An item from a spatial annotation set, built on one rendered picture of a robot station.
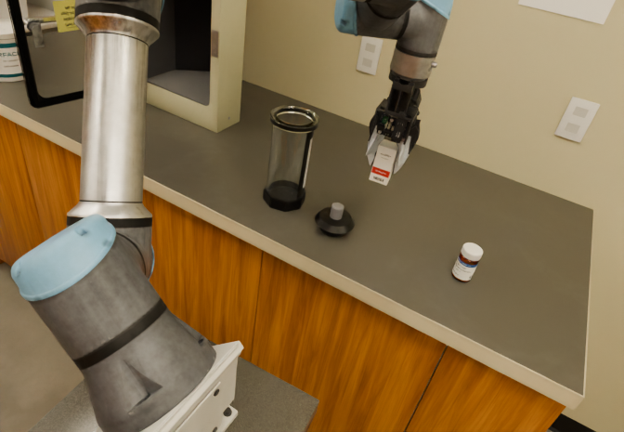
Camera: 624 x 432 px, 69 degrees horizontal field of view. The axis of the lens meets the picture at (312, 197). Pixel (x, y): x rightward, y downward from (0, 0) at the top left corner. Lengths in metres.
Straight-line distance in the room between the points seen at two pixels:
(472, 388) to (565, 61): 0.87
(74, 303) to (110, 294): 0.04
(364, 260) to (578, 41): 0.81
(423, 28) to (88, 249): 0.60
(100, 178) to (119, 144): 0.05
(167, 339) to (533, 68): 1.18
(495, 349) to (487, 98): 0.79
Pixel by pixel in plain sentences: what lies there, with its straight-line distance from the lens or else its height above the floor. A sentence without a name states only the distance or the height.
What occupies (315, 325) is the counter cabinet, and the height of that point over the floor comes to 0.72.
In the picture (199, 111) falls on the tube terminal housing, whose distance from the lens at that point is 1.41.
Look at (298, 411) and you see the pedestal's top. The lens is 0.76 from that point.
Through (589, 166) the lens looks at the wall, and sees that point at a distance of 1.52.
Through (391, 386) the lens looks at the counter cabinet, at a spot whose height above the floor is 0.67.
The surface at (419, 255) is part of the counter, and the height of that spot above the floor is 0.94.
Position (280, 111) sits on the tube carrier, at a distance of 1.04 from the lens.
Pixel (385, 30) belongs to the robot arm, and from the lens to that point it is 0.81.
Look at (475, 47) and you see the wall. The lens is 1.45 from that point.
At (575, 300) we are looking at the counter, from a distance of 1.15.
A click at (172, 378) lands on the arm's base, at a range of 0.56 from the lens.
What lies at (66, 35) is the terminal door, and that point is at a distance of 1.41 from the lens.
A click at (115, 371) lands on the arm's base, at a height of 1.13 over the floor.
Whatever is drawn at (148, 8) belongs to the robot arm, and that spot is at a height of 1.41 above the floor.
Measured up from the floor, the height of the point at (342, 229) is 0.97.
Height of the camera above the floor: 1.59
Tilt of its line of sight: 34 degrees down
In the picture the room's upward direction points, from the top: 10 degrees clockwise
